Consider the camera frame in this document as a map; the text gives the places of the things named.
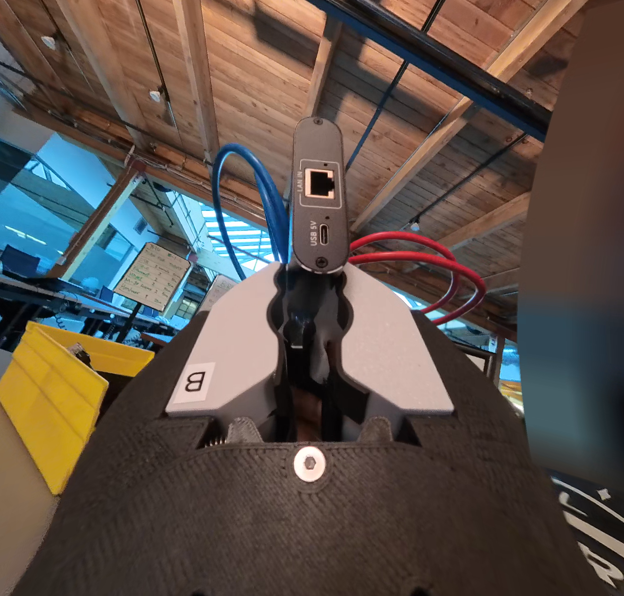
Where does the long work table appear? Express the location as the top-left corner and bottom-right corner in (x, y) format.
(0, 274), (171, 334)

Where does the small whiteboard on stand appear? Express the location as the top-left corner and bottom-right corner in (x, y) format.
(200, 273), (242, 311)

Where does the blue ethernet cable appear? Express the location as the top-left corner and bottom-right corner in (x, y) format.
(212, 143), (293, 281)

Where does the large whiteboard on stand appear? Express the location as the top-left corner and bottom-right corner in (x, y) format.
(113, 242), (192, 343)

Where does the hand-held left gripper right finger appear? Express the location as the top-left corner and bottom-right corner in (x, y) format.
(322, 266), (455, 442)

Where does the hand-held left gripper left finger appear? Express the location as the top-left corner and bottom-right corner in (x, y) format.
(165, 261), (293, 433)

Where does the yellow plastic bin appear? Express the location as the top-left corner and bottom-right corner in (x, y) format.
(0, 321), (156, 495)

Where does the black ethernet adapter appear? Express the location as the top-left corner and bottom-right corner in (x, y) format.
(283, 116), (351, 350)

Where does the red ethernet cable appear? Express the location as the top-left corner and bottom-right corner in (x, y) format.
(347, 231), (487, 326)

